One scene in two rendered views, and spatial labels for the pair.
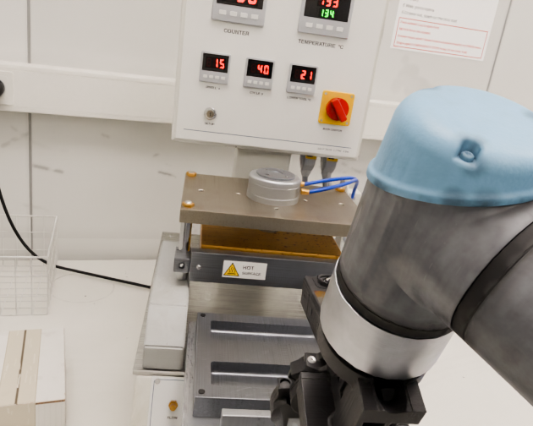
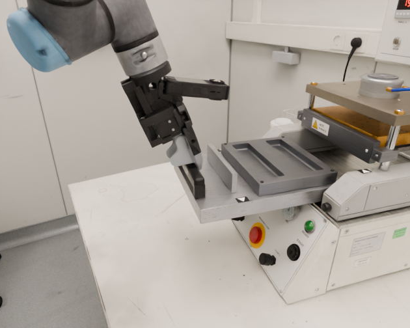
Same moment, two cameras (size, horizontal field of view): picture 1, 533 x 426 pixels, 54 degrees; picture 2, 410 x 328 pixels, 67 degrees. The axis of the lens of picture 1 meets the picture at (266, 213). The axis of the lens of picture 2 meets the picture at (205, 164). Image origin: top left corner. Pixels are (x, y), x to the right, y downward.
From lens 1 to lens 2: 0.69 m
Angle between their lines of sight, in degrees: 74
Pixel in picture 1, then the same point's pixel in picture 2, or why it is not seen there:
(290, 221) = (348, 100)
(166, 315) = (273, 132)
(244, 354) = (261, 148)
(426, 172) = not seen: outside the picture
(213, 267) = (309, 120)
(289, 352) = (277, 157)
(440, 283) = not seen: hidden behind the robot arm
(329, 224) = (368, 107)
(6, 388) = not seen: hidden behind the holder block
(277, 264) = (334, 127)
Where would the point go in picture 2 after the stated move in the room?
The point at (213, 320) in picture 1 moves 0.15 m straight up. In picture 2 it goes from (281, 139) to (289, 75)
